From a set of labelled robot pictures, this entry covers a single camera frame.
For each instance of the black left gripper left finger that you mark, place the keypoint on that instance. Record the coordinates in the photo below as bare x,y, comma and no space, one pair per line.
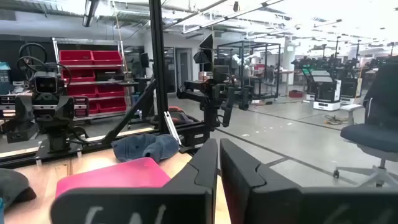
140,205

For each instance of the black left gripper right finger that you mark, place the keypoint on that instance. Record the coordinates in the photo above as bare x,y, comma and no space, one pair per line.
280,205

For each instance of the blue denim baseball cap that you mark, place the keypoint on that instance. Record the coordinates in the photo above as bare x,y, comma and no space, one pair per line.
140,147

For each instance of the washed grey baseball cap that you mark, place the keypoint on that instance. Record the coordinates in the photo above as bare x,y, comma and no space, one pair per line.
12,186

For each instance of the black background robot arm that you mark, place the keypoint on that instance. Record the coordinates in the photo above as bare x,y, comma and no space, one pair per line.
214,99

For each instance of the translucent pink plastic bin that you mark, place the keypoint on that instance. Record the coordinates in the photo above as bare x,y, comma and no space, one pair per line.
118,175

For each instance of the small drawer organizer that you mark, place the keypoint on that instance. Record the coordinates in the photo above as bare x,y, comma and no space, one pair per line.
81,106

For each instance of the red plastic storage bin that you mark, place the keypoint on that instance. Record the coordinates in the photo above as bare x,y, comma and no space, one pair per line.
112,104
79,75
107,57
110,90
76,57
82,91

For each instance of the metal shelving rack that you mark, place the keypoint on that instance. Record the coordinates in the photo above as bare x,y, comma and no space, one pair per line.
87,41

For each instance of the white perforated strip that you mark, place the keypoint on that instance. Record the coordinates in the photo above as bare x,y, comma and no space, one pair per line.
172,126

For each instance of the teal object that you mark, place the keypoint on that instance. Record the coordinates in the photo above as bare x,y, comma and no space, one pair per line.
1,211

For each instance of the red box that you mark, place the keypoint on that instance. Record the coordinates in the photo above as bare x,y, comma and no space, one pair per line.
295,94

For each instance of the dark blue office chair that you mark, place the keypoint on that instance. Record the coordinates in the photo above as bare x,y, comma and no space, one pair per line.
370,135

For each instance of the white and black machine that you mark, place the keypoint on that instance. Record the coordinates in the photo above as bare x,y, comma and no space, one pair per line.
325,91
350,90

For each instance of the grey door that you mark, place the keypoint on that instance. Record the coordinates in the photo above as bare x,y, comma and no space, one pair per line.
184,70

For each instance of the black softbox light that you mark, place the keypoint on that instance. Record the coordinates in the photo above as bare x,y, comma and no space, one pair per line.
203,54

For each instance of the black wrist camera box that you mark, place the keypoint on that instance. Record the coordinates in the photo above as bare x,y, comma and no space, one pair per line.
45,83

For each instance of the black diagonal frame brace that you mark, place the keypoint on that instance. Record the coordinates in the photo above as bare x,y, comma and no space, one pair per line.
130,113

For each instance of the black vertical frame post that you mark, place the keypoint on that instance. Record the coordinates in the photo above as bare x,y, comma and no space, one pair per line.
158,62

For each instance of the black cage frame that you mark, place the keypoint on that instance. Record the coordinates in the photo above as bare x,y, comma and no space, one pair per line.
242,45

